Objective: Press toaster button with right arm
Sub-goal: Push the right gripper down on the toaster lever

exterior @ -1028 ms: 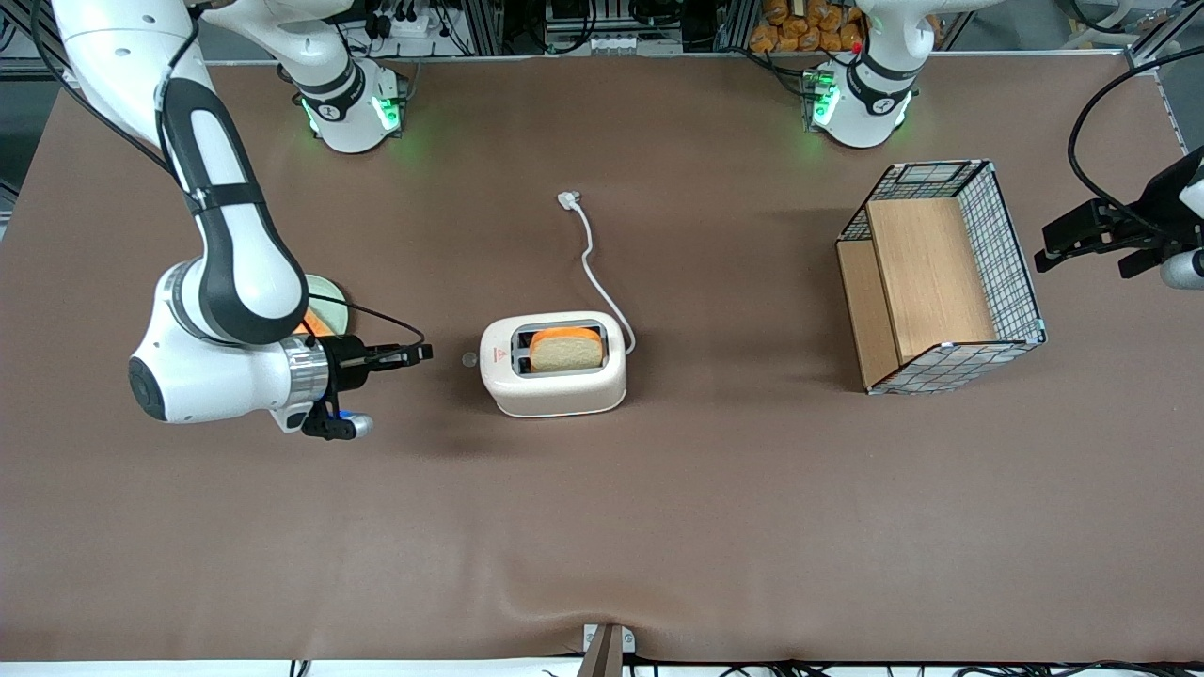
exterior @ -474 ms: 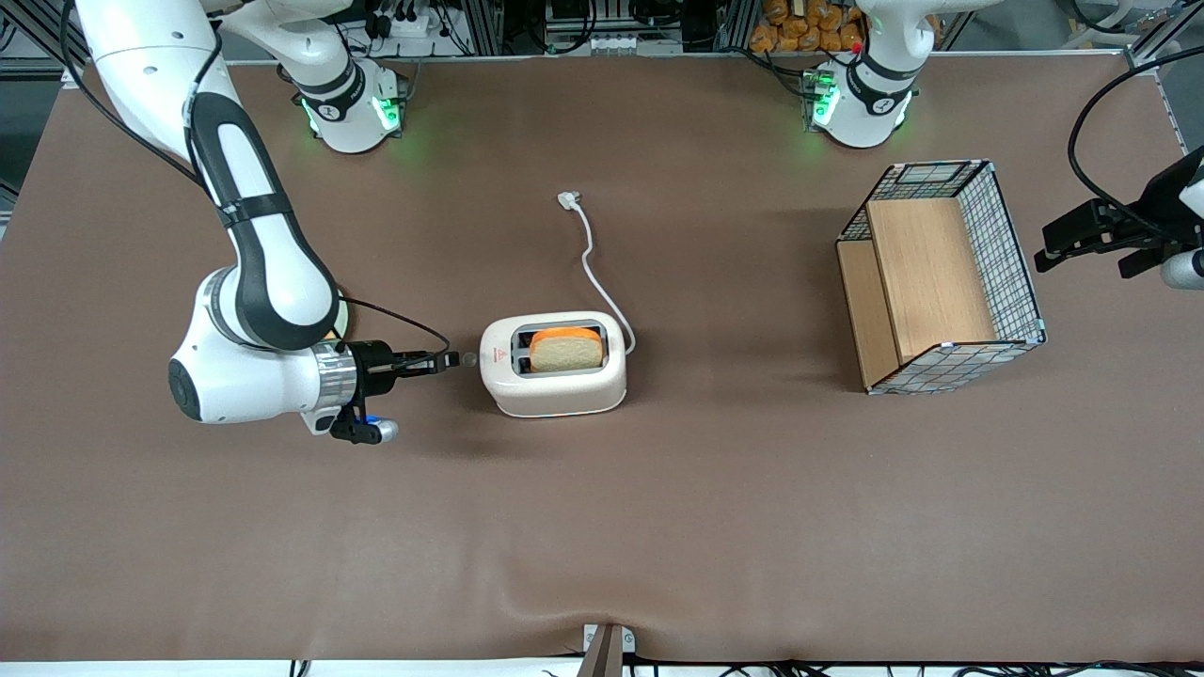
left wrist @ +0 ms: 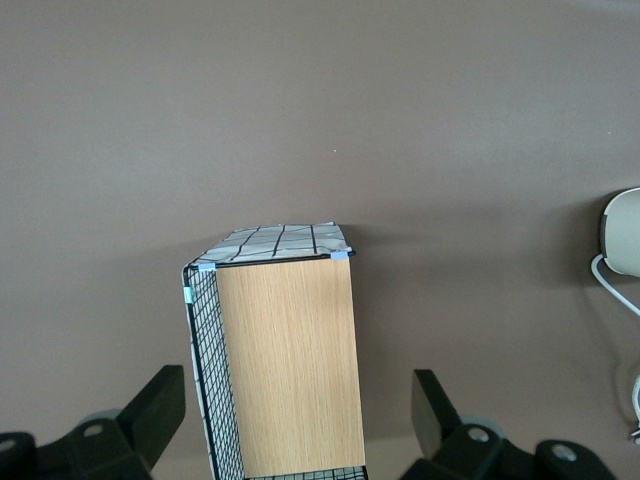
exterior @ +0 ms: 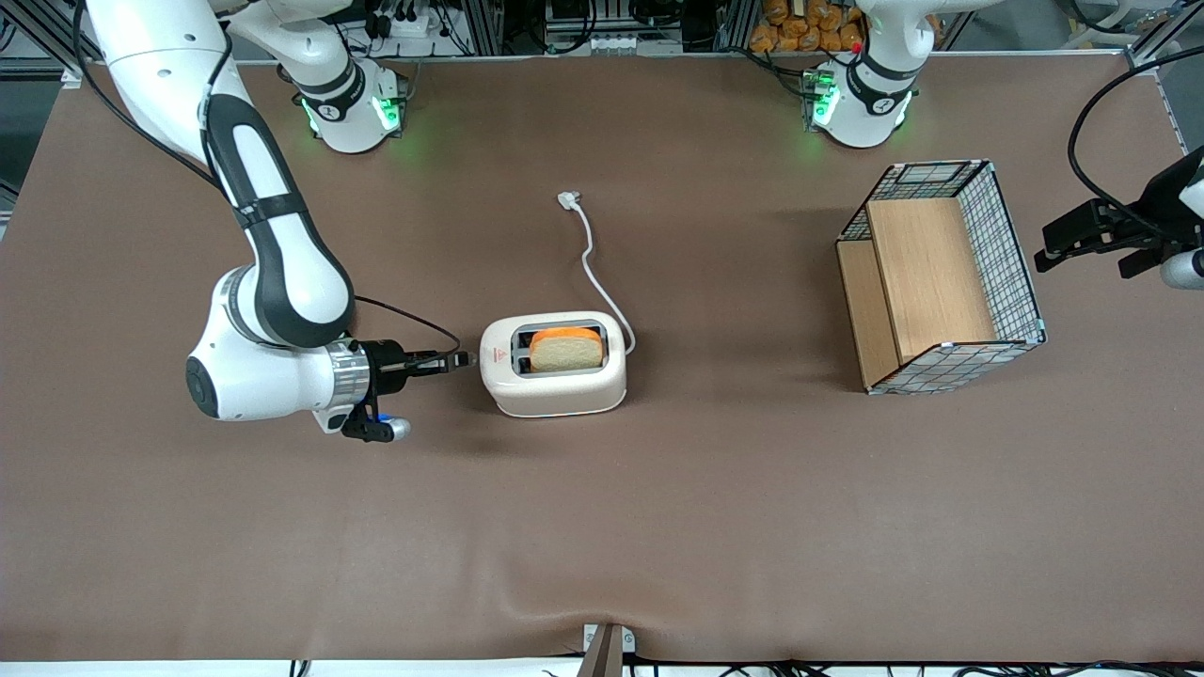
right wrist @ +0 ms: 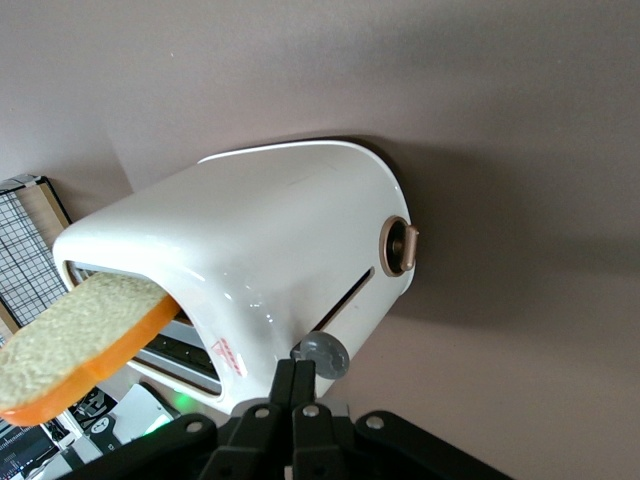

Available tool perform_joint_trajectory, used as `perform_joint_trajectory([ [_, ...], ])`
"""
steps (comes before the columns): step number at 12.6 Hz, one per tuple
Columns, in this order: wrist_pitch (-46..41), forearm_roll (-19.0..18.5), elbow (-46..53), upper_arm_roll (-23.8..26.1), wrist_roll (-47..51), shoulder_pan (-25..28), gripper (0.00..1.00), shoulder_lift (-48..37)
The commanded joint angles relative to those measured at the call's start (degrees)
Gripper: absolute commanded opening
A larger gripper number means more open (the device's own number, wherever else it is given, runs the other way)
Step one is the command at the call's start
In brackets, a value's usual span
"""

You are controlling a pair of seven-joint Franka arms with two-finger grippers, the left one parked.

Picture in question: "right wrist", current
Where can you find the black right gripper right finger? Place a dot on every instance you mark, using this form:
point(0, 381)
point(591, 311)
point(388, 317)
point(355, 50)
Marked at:
point(315, 440)

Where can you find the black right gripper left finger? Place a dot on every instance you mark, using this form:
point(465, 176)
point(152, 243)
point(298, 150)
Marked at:
point(260, 440)

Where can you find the grey toaster lever knob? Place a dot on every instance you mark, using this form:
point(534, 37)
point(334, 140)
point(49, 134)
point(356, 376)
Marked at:
point(327, 355)

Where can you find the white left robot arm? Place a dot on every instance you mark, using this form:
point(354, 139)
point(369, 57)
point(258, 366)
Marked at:
point(140, 405)

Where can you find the copper toaster dial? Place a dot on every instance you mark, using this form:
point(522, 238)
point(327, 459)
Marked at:
point(402, 245)

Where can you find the white two-slot toaster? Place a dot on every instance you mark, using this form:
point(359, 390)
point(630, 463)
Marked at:
point(275, 225)

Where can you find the toast bread slice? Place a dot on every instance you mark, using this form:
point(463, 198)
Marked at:
point(75, 340)

